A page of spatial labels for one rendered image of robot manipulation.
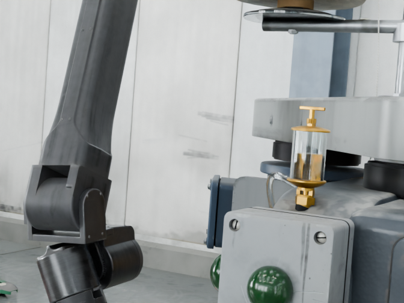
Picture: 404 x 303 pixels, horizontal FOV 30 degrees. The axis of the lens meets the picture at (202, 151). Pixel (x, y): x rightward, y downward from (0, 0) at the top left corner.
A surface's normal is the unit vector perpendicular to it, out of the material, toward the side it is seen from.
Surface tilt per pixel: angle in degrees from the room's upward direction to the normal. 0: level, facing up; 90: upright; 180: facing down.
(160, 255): 90
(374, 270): 90
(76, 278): 69
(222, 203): 90
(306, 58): 90
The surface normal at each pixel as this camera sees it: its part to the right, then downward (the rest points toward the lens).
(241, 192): -0.47, 0.01
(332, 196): -0.06, -0.95
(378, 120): -0.96, -0.06
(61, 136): -0.49, -0.32
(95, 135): 0.84, -0.24
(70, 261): 0.36, -0.28
